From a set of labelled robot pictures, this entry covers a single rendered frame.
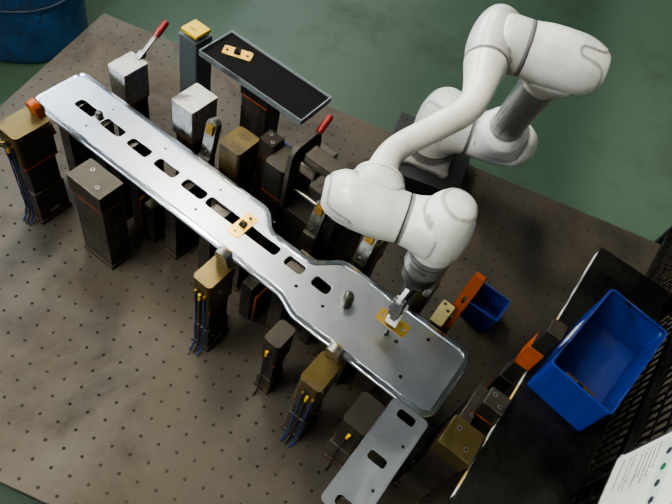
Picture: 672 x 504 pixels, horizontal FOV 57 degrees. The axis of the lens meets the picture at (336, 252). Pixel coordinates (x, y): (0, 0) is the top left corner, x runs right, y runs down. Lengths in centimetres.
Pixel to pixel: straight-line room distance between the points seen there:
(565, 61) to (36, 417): 152
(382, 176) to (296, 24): 291
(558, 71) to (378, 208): 60
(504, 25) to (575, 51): 17
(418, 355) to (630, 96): 328
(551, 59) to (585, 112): 270
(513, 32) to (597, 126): 268
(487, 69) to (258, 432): 106
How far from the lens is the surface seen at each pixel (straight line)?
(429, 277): 123
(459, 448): 141
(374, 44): 400
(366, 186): 113
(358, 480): 139
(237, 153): 168
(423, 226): 112
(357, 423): 144
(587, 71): 154
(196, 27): 192
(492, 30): 150
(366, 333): 152
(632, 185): 392
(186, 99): 177
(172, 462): 167
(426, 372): 152
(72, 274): 192
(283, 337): 148
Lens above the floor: 231
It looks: 54 degrees down
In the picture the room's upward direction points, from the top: 19 degrees clockwise
